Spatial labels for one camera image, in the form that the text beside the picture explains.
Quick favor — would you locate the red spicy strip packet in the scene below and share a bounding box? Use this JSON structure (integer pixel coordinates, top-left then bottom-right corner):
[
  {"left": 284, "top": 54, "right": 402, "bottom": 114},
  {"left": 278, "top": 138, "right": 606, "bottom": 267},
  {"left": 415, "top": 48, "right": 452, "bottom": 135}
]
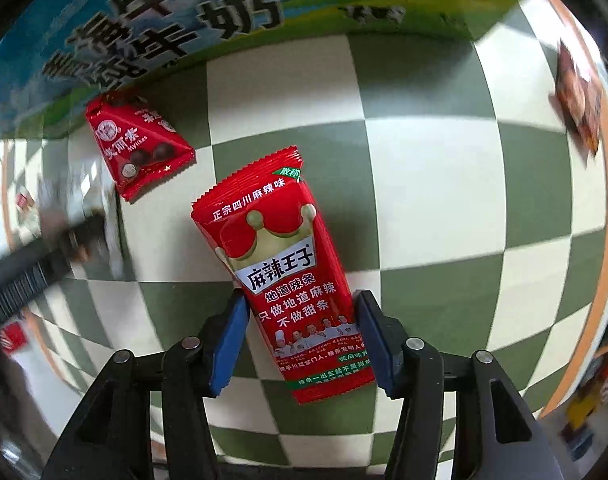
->
[{"left": 191, "top": 146, "right": 374, "bottom": 404}]

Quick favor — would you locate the red button on table edge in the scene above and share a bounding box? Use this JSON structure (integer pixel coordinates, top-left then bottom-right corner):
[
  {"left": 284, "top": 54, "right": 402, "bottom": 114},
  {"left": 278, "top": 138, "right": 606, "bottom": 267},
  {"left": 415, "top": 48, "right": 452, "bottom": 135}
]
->
[{"left": 0, "top": 321, "right": 28, "bottom": 354}]

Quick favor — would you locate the checkered table mat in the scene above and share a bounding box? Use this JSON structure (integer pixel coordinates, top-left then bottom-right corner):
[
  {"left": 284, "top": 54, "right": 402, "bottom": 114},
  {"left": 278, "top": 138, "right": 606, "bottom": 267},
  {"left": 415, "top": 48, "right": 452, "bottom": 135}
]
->
[{"left": 2, "top": 0, "right": 608, "bottom": 448}]

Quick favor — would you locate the red chocolate ball packet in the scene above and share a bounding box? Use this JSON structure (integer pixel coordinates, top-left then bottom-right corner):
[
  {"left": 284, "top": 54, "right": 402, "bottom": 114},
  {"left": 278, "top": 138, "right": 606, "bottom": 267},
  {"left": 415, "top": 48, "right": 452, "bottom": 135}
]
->
[{"left": 85, "top": 91, "right": 197, "bottom": 203}]

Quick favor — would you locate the dark brown snack packet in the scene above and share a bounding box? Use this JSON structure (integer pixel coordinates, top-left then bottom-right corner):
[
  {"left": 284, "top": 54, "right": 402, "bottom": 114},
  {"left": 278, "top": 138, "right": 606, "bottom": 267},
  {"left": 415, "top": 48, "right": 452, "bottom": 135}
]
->
[{"left": 554, "top": 40, "right": 603, "bottom": 156}]

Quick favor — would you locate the blue green milk carton box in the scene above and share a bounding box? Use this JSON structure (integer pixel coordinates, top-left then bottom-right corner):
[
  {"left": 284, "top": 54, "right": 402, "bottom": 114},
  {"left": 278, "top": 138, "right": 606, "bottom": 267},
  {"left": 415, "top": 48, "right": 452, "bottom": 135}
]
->
[{"left": 0, "top": 0, "right": 518, "bottom": 140}]

